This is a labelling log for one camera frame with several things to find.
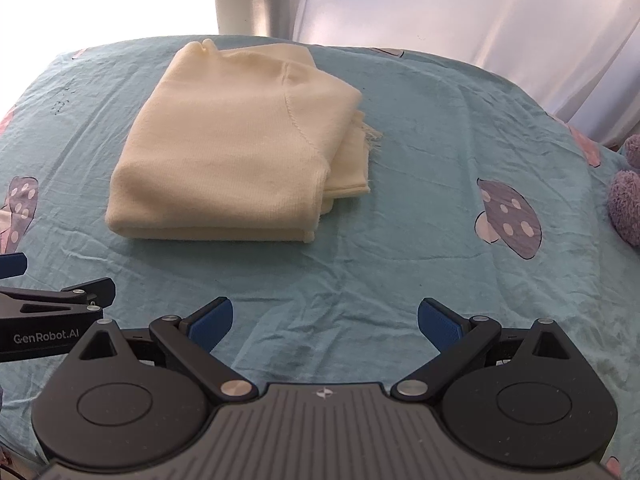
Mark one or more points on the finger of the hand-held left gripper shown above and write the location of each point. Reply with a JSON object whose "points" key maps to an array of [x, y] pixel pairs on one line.
{"points": [[75, 297], [12, 264]]}

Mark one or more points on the teal mushroom print bedsheet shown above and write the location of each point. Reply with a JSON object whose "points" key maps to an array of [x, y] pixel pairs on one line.
{"points": [[400, 210]]}

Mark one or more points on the pale grey curtain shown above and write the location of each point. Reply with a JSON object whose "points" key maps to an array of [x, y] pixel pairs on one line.
{"points": [[550, 35]]}

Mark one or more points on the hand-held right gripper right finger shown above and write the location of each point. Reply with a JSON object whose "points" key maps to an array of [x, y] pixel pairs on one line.
{"points": [[442, 327]]}

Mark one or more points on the cream knit sweater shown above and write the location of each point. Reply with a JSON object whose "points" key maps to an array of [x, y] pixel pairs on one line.
{"points": [[225, 150]]}

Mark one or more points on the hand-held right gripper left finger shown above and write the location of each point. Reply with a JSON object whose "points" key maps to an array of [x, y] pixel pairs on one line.
{"points": [[210, 322]]}

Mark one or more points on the purple plush toy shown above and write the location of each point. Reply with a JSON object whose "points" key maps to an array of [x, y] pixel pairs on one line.
{"points": [[627, 205]]}

